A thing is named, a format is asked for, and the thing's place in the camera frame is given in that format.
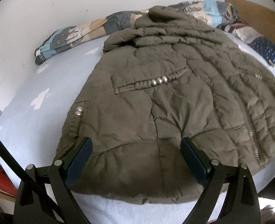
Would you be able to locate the patchwork cartoon print quilt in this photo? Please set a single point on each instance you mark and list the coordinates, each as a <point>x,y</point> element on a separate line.
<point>69,37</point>

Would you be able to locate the light blue cloud blanket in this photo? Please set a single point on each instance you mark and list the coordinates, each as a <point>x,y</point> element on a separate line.
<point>58,79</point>

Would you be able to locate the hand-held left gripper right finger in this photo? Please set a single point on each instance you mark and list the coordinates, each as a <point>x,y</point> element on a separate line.
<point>195,161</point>

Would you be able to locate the wooden headboard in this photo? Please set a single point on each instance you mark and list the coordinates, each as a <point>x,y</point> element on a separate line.
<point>256,14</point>

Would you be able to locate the star and stripe print pillow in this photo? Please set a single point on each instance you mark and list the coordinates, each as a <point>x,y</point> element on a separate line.
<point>266,49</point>

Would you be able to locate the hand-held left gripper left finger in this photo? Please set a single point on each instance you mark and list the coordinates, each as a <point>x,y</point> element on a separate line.
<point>79,161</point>

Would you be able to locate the olive quilted puffer jacket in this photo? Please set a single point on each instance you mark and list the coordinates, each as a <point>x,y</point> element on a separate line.
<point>151,98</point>

